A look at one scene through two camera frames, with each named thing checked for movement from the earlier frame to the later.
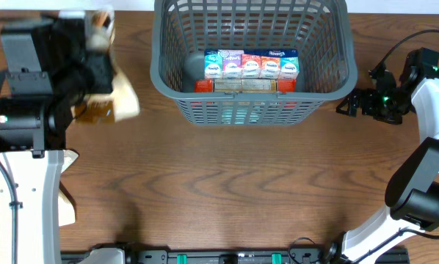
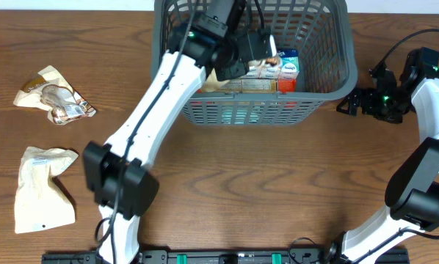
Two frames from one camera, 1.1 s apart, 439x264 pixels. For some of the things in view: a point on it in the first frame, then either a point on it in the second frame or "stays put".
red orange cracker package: [244, 86] stays put
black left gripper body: [75, 79] -> [224, 66]
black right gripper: [368, 94] stays put
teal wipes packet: [241, 114] stays put
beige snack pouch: [123, 100] -> [212, 83]
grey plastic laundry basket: [321, 30] stays put
